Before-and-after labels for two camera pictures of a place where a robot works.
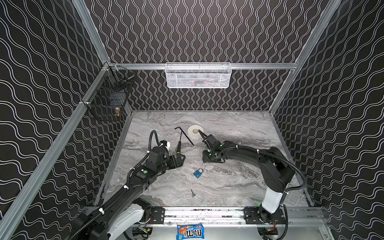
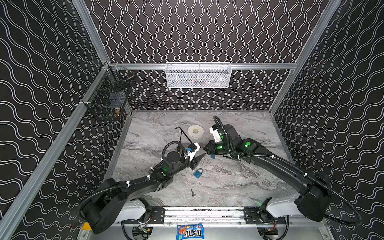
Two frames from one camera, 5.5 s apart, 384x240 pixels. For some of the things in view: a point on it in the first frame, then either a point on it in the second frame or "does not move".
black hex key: (185, 135) does not move
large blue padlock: (197, 173) does not move
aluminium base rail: (297, 217) does not move
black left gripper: (177, 160) -> (190, 157)
